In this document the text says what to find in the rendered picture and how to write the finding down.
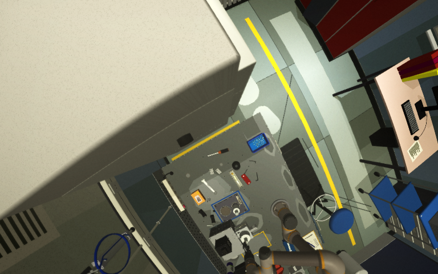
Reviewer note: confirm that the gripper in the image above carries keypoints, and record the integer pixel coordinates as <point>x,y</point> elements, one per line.
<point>249,256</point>

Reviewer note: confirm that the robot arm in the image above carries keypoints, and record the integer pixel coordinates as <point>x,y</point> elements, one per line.
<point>321,258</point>

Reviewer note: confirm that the white round cup well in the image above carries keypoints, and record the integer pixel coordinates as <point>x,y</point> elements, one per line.
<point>245,236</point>

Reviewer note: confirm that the grey and black cup holder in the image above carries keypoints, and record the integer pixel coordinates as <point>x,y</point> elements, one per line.
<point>224,239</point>

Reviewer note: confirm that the small white gauge cup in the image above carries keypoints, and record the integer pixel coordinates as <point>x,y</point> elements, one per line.
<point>236,211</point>

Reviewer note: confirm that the blue-framed grey plate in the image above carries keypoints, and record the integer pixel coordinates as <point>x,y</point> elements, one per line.
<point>219,204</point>

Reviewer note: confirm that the blue tray with screws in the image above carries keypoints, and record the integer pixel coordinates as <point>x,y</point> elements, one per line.
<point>258,142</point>

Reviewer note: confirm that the small black block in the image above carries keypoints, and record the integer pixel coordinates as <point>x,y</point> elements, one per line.
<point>212,218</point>
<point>202,212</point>

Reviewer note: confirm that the cream notepad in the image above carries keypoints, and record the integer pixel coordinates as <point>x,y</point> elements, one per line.
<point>312,239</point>

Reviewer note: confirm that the red tag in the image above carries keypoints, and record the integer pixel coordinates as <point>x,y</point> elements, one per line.
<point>245,178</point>

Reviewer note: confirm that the orange box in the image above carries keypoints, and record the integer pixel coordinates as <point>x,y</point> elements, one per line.
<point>197,197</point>

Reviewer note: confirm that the cream scale bar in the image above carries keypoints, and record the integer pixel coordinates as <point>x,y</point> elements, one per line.
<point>235,178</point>

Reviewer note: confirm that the silver wrench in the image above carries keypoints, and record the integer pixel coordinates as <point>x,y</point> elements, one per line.
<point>208,186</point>

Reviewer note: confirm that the black round knob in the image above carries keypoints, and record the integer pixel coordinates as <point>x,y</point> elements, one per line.
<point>236,165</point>

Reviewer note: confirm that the white strip lamp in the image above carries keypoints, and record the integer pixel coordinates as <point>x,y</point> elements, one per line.
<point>172,194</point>

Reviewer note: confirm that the blue round stool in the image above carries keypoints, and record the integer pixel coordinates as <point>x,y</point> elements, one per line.
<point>341,221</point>

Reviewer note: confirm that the black floor mat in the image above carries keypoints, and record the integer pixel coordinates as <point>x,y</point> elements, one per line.
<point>301,171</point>

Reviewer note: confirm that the black and orange marker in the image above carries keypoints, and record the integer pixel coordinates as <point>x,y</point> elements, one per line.
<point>219,152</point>

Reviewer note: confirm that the yellow ruler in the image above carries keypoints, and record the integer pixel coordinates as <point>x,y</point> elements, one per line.
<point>205,140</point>

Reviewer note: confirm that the small black box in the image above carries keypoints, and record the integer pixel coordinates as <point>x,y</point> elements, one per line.
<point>184,139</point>

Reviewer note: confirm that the blue hoop stand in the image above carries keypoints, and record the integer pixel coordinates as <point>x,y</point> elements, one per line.
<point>112,252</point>

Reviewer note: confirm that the blue chair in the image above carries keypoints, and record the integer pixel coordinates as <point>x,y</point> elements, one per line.
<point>383,197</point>
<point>430,224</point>
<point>406,207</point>

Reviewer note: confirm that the black floor box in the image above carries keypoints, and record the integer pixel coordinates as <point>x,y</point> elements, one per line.
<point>383,137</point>

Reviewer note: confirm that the printed paper sheet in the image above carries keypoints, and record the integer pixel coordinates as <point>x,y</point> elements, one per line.
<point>414,150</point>

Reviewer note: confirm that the pink desk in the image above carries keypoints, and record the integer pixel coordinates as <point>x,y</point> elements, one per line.
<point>405,116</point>

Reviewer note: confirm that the black keyboard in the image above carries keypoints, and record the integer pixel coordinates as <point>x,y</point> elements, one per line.
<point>410,117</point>

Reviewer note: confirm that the large beige cabinet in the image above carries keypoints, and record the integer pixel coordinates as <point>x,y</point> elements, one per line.
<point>102,85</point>

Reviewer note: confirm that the black monitor stand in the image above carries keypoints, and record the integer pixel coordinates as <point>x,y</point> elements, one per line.
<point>424,109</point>

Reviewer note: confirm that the black vent grille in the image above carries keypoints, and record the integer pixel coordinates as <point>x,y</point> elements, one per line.
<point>22,227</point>

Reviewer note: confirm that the stack of coloured books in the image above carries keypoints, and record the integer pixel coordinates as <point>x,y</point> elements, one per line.
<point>421,67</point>

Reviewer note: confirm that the red cabinet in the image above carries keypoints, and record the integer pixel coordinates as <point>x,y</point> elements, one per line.
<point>356,24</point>

